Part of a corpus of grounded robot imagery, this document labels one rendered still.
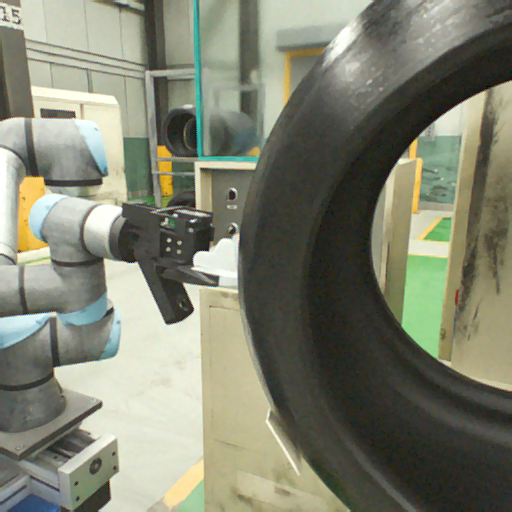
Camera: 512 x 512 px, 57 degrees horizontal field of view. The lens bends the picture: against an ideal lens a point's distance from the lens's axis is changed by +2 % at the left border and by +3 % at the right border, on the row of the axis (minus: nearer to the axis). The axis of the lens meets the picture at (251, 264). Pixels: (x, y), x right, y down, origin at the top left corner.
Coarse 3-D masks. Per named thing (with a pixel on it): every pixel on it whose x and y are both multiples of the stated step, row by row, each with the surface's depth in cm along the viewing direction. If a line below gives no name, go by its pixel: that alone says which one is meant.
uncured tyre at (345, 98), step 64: (384, 0) 36; (448, 0) 32; (320, 64) 40; (384, 64) 35; (448, 64) 32; (320, 128) 38; (384, 128) 62; (256, 192) 44; (320, 192) 38; (256, 256) 43; (320, 256) 67; (256, 320) 45; (320, 320) 67; (384, 320) 68; (320, 384) 44; (384, 384) 68; (448, 384) 67; (320, 448) 45; (384, 448) 59; (448, 448) 64
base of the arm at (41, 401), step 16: (0, 384) 102; (32, 384) 102; (48, 384) 105; (0, 400) 102; (16, 400) 101; (32, 400) 102; (48, 400) 105; (64, 400) 109; (0, 416) 102; (16, 416) 102; (32, 416) 102; (48, 416) 104
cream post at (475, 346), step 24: (504, 96) 67; (504, 120) 67; (480, 144) 69; (504, 144) 68; (480, 168) 70; (504, 168) 69; (480, 192) 70; (504, 192) 69; (480, 216) 71; (504, 216) 70; (480, 240) 72; (504, 240) 71; (480, 264) 73; (504, 264) 71; (480, 288) 74; (504, 288) 72; (456, 312) 77; (480, 312) 74; (504, 312) 73; (456, 336) 77; (480, 336) 75; (504, 336) 74; (456, 360) 78; (480, 360) 76; (504, 360) 75
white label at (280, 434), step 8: (272, 416) 49; (272, 424) 47; (280, 432) 48; (280, 440) 47; (288, 440) 49; (288, 448) 48; (288, 456) 46; (296, 456) 49; (296, 464) 47; (296, 472) 46
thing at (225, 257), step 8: (224, 240) 56; (216, 248) 57; (224, 248) 56; (232, 248) 56; (200, 256) 58; (208, 256) 58; (216, 256) 57; (224, 256) 57; (232, 256) 56; (200, 264) 58; (208, 264) 58; (216, 264) 57; (224, 264) 57; (232, 264) 56; (208, 272) 57; (216, 272) 57; (224, 272) 57; (232, 272) 57; (224, 280) 57; (232, 280) 56
